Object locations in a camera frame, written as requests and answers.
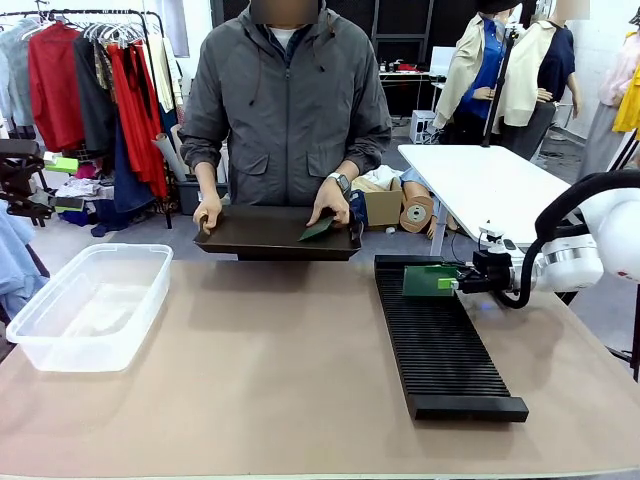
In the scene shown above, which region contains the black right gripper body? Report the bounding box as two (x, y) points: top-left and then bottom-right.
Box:
(458, 249), (516, 295)

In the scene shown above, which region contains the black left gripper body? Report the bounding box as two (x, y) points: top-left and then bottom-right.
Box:
(0, 138), (45, 229)

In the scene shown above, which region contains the green PCB board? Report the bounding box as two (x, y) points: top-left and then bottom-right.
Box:
(298, 215), (337, 244)
(402, 264), (459, 299)

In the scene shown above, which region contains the black rectangular tray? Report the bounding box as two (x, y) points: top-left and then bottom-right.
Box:
(193, 203), (364, 263)

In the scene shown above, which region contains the person's right forearm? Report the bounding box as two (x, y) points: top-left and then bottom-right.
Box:
(193, 160), (221, 201)

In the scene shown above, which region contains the person's left forearm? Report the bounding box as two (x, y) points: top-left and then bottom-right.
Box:
(329, 159), (362, 184)

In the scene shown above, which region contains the person's left hand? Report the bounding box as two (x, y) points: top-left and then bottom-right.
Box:
(306, 177), (351, 229)

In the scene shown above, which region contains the person's right hand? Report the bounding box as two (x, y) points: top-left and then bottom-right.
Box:
(193, 194), (223, 234)

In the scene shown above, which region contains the pile of mixed fabric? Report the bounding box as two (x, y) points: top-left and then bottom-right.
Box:
(53, 163), (117, 237)

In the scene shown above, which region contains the navy hanging garment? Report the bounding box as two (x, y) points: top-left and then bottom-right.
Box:
(113, 119), (156, 214)

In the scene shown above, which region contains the dark gray hanging garment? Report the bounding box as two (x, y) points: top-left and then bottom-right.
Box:
(73, 32), (119, 156)

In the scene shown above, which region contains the bare mannequin torso with disc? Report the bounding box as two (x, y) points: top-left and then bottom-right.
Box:
(399, 167), (451, 242)

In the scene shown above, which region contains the black slotted PCB rack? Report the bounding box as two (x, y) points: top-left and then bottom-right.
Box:
(373, 254), (530, 424)

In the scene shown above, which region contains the red hanging jacket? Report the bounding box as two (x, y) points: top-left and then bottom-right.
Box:
(27, 22), (86, 154)

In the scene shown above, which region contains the light blue garment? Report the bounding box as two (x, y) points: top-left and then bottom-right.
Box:
(0, 199), (51, 321)

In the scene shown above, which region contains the red hanging dress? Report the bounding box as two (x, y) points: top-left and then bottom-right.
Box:
(107, 43), (169, 200)

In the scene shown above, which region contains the white table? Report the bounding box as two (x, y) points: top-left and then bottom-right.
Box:
(398, 143), (574, 247)

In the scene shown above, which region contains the light gray hanging garment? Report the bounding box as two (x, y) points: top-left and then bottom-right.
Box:
(0, 22), (36, 129)

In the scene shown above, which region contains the black metal clothes rack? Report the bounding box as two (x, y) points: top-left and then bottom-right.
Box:
(0, 8), (174, 229)

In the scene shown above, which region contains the cardboard box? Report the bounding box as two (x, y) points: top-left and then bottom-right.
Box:
(362, 177), (404, 230)

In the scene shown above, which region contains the clear plastic storage box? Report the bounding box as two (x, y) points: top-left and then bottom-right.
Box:
(5, 243), (175, 374)

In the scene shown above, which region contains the white paper roll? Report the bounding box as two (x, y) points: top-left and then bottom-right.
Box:
(152, 132), (189, 184)

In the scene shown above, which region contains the gray plastic bin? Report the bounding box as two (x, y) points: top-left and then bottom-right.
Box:
(175, 174), (230, 216)

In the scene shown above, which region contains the cream hanging garment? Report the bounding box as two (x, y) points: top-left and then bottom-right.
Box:
(144, 34), (184, 114)

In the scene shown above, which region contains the silver wristwatch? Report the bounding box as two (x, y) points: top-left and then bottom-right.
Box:
(327, 172), (354, 195)

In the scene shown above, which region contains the black metal stand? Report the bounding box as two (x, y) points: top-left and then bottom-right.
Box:
(607, 284), (640, 384)

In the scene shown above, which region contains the mannequin with yellow garment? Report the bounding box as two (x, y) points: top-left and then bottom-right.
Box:
(574, 14), (640, 184)

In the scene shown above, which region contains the black tripod pole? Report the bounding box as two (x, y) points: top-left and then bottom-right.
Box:
(481, 22), (521, 150)

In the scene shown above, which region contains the mannequin in cream jacket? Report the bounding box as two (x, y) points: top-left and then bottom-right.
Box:
(499, 9), (585, 159)

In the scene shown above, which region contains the mannequin in beige jacket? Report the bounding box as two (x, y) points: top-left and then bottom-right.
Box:
(432, 0), (507, 134)

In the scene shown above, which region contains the white monitor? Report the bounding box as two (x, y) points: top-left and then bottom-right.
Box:
(429, 45), (457, 77)

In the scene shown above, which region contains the person in gray jacket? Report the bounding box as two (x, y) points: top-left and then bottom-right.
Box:
(178, 0), (394, 211)

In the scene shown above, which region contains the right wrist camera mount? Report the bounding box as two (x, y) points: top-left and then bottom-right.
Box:
(477, 223), (519, 252)

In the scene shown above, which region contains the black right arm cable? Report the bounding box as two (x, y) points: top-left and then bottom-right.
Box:
(492, 169), (640, 309)

